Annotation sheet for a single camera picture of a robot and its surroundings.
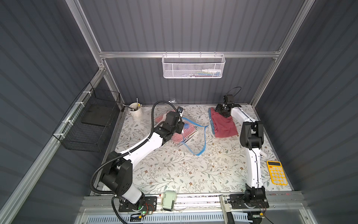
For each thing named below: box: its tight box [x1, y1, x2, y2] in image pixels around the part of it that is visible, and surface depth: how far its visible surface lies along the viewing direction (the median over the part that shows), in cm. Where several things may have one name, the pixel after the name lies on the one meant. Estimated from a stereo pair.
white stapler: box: [259, 151, 268, 158], surface depth 91 cm
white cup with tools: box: [123, 97, 144, 122], surface depth 107 cm
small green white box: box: [160, 189, 177, 212], surface depth 72 cm
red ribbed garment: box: [210, 107, 239, 138], surface depth 104 cm
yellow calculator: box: [266, 160, 289, 186], surface depth 84 cm
